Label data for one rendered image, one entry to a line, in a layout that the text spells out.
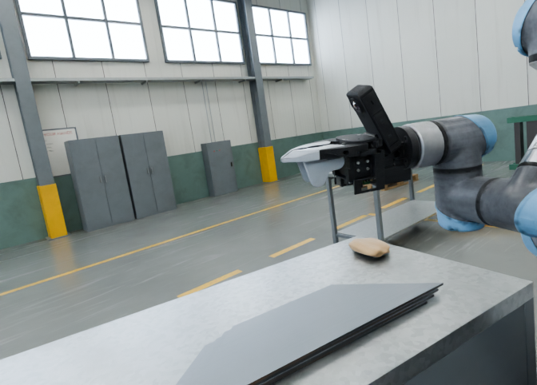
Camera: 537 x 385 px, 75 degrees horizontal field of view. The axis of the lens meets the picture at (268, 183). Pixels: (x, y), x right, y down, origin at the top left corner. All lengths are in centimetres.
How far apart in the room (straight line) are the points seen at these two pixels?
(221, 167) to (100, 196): 335
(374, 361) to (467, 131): 44
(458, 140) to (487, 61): 996
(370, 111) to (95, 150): 797
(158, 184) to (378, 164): 832
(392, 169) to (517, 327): 59
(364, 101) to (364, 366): 47
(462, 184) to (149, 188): 827
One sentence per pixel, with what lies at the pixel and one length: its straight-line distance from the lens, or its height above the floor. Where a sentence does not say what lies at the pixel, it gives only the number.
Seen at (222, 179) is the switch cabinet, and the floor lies 43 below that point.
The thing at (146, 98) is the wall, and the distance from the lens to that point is 953.
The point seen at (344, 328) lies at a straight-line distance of 79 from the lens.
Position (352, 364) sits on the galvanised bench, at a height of 105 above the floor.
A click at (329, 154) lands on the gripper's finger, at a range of 51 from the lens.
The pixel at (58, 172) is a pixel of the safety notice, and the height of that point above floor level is 132.
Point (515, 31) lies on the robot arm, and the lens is 88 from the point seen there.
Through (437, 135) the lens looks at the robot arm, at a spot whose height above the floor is 145.
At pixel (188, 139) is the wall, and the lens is 985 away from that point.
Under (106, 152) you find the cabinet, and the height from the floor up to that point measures 161.
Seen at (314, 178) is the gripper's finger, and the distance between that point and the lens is 52.
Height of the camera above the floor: 149
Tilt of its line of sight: 8 degrees down
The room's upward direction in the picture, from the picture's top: 8 degrees counter-clockwise
